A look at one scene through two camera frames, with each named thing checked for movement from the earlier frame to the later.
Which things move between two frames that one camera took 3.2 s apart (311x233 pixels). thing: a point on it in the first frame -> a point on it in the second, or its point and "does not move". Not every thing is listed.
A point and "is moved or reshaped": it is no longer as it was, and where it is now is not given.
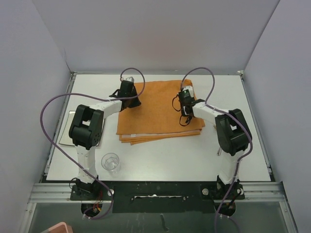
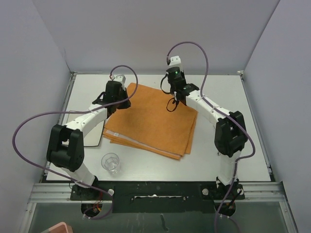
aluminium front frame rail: (253, 192) does not move
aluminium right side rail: (257, 126) does not move
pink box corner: (61, 227) does not move
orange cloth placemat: (159, 117) is moved or reshaped
